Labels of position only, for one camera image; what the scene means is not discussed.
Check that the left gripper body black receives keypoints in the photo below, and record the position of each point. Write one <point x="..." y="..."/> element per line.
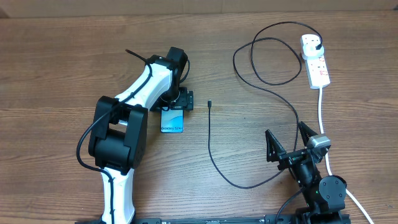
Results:
<point x="177" y="98"/>

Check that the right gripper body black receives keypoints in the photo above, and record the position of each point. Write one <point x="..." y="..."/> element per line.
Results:
<point x="290" y="158"/>

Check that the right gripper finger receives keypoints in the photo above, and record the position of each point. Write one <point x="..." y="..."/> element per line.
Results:
<point x="308" y="135"/>
<point x="274" y="147"/>

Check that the Samsung Galaxy smartphone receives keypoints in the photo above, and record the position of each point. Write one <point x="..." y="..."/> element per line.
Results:
<point x="171" y="121"/>

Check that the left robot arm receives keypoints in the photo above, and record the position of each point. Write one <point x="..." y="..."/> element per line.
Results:
<point x="118" y="135"/>

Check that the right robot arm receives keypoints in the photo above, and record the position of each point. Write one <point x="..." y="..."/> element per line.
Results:
<point x="324" y="196"/>

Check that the white charger plug adapter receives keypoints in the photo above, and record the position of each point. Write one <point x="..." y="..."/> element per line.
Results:
<point x="310" y="52"/>

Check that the white power strip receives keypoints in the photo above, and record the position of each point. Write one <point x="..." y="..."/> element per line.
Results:
<point x="317" y="72"/>

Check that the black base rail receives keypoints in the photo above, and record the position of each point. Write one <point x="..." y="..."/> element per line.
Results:
<point x="217" y="221"/>

